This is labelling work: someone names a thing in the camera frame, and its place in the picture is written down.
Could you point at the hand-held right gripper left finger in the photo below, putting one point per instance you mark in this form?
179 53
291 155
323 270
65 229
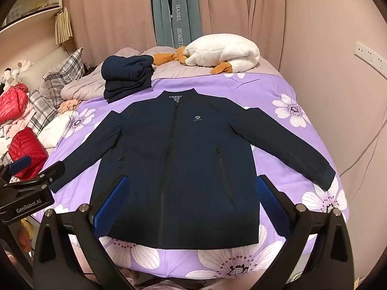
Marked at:
111 200

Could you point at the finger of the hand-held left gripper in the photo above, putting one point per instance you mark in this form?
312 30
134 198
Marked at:
18 163
53 172

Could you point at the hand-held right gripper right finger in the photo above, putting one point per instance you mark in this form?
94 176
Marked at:
266 197

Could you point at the navy zip jacket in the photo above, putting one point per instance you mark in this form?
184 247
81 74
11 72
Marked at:
181 163

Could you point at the pink clothes pile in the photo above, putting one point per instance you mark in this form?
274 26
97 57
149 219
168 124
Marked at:
16 125

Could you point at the stack of folded navy clothes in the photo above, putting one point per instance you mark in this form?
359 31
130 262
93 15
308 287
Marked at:
128 75

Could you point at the white quilted cloth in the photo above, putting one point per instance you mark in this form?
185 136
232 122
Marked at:
56 130

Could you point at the purple floral bedsheet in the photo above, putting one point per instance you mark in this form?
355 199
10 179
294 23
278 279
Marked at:
281 133

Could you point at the pink floral cloth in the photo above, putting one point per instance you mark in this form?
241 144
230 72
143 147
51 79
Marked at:
69 105

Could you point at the small plush toys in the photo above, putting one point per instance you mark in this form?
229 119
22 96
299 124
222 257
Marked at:
13 72

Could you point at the grey-pink quilt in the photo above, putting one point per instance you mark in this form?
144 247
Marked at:
90 81

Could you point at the grey plaid pillow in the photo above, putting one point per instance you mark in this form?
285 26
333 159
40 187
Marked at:
65 74

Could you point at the white pillow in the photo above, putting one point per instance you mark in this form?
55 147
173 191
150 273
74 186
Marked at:
42 66

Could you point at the striped hanging cloth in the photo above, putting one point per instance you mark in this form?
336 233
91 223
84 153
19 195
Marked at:
63 25

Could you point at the white goose plush toy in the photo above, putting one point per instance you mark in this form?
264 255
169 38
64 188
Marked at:
223 53

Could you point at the pink curtain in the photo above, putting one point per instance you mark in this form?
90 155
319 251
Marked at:
115 15

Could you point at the white wall socket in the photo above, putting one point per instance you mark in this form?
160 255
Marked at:
371 58

